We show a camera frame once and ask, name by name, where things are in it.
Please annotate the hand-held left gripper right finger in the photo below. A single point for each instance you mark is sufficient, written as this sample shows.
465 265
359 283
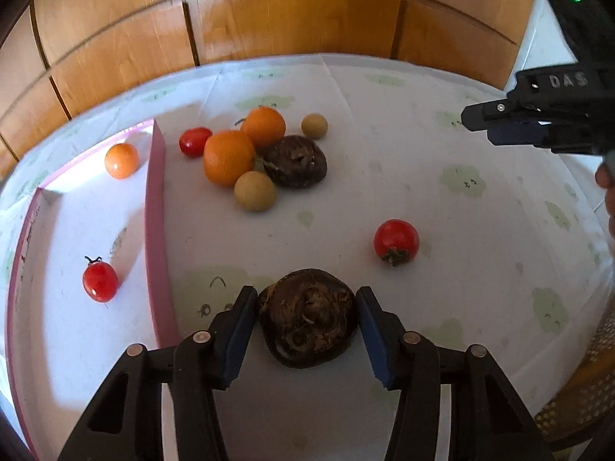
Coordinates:
379 345

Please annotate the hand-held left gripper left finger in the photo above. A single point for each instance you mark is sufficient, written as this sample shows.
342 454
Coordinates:
233 345

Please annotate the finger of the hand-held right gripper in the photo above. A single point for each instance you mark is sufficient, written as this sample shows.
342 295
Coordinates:
519 134
485 114

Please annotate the dark brown water chestnut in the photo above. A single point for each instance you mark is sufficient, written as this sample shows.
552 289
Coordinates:
307 317
298 163

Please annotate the red tomato with stem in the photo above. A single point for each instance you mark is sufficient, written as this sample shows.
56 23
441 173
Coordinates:
396 241

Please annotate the pink shallow box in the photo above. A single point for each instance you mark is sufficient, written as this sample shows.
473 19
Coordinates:
156 230

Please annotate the tan round longan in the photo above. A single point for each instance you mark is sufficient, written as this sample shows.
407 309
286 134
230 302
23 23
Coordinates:
254 191
314 126

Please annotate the orange mandarin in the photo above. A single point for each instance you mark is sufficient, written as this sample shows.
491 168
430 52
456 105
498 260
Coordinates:
263 126
228 158

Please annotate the red cherry tomato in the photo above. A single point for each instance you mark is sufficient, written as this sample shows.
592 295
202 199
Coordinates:
194 141
100 281

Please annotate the person's right hand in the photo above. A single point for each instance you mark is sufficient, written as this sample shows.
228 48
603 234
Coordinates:
604 175

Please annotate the white green-print tablecloth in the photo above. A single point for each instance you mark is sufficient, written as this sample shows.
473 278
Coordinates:
432 192

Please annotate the wicker chair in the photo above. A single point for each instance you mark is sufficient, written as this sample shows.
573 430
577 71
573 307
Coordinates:
581 394

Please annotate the small orange tomato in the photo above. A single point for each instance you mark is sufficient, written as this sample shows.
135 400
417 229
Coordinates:
121 160

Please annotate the wooden panelled cabinet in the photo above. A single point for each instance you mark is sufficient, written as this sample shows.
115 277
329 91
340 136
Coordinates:
288 9

